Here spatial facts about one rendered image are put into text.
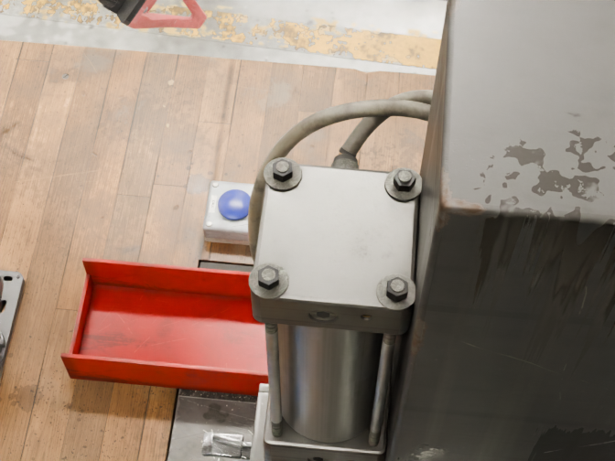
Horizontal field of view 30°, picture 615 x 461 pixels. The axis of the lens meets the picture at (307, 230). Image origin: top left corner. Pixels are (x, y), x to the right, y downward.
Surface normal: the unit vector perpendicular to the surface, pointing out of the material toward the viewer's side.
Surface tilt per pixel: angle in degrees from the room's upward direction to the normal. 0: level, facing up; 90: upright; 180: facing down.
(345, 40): 0
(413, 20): 0
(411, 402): 90
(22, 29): 0
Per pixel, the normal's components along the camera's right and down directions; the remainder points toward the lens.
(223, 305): 0.00, -0.50
